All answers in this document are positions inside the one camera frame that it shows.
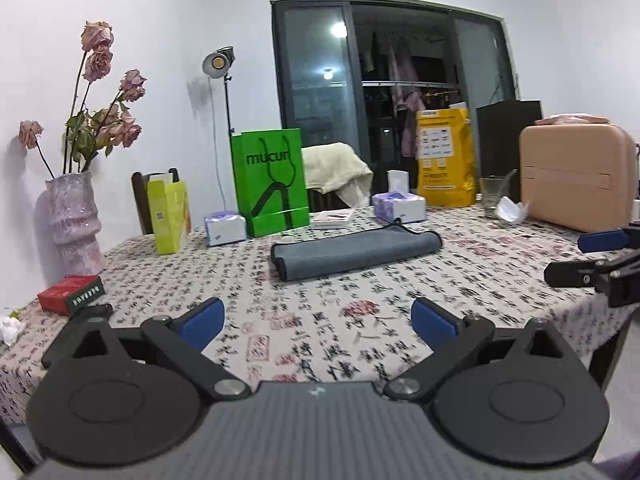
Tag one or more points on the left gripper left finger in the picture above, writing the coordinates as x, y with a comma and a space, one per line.
118, 396

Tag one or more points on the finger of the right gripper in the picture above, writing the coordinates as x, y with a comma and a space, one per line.
608, 241
578, 273

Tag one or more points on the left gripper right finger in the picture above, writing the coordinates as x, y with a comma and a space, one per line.
511, 396

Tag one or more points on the grey microfibre towel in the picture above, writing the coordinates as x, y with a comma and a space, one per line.
338, 254

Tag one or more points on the pink suitcase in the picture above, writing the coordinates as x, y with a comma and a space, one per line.
581, 176

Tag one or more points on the crumpled white tissue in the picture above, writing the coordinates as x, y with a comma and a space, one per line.
510, 212

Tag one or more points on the red and green box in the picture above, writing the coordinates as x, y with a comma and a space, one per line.
71, 294

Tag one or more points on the clear drinking glass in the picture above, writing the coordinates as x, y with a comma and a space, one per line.
492, 190

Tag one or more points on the crumpled tissue table edge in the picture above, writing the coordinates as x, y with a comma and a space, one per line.
11, 327

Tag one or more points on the black paper bag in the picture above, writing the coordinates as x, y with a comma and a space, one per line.
499, 128

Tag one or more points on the yellow printed paper bag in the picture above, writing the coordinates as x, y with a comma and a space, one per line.
445, 154

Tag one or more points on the calligraphy print tablecloth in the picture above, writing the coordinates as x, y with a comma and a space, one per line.
355, 326

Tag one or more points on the purple tissue pack right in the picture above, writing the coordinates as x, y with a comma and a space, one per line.
398, 204

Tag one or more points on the purple tissue pack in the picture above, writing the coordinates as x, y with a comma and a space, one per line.
398, 204
225, 227

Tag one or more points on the pink speckled vase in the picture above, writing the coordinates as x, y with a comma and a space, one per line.
74, 223

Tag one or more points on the purple tissue pack left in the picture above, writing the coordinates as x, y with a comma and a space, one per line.
225, 227

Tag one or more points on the yellow-green paper bag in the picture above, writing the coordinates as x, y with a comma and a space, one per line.
169, 237

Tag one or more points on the dark wooden chair left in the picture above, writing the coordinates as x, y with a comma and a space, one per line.
145, 199

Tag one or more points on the pink hanging jacket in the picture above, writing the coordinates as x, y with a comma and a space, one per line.
409, 103

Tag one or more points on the white product box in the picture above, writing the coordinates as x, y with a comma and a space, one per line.
331, 219

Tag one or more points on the cream garment on chair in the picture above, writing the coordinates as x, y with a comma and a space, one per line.
336, 168

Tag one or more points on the dark chair behind table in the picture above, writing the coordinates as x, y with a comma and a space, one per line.
318, 201

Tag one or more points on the green mucun paper bag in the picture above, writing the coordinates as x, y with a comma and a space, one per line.
269, 180

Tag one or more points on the black sliding glass door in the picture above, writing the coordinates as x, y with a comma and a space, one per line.
341, 65

